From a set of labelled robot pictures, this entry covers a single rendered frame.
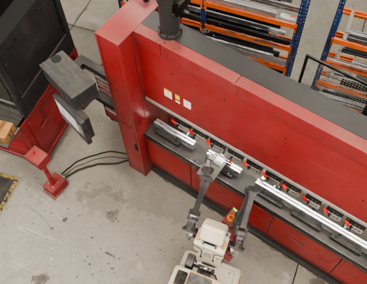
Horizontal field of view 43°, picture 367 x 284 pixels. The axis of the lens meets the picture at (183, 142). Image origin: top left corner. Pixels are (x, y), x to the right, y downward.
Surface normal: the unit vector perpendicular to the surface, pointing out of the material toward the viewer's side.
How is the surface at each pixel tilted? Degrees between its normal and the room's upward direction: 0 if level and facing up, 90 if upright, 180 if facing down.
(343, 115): 0
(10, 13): 90
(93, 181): 0
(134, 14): 0
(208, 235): 47
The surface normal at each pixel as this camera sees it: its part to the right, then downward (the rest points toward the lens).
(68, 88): -0.03, -0.50
